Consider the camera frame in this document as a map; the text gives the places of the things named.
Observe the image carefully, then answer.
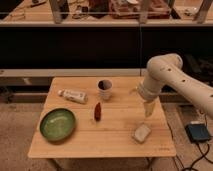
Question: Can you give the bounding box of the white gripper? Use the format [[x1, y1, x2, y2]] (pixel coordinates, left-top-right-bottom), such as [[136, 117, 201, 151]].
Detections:
[[137, 82, 161, 117]]

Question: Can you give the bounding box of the white sponge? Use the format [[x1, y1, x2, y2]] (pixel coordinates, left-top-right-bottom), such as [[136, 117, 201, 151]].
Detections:
[[133, 124, 151, 143]]

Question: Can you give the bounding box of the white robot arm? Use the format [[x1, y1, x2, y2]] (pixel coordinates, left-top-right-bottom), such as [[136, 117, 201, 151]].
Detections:
[[137, 53, 213, 119]]

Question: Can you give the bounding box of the green ceramic bowl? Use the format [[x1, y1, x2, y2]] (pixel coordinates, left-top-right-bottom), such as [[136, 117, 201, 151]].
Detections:
[[39, 108, 76, 142]]

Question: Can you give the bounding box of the white paper cup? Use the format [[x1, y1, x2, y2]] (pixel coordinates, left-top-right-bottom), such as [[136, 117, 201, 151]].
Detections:
[[98, 80, 112, 100]]

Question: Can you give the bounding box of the wooden table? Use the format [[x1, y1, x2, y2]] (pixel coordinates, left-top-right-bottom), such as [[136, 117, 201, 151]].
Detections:
[[28, 77, 176, 158]]

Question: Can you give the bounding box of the white tube bottle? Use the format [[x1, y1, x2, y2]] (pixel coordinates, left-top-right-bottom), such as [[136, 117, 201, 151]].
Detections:
[[58, 89, 88, 104]]

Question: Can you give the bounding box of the wooden workbench shelf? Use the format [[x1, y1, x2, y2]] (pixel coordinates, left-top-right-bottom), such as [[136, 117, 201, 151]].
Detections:
[[0, 0, 213, 27]]

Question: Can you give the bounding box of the black cable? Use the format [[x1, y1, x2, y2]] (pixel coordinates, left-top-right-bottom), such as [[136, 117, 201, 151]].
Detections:
[[173, 141, 213, 171]]

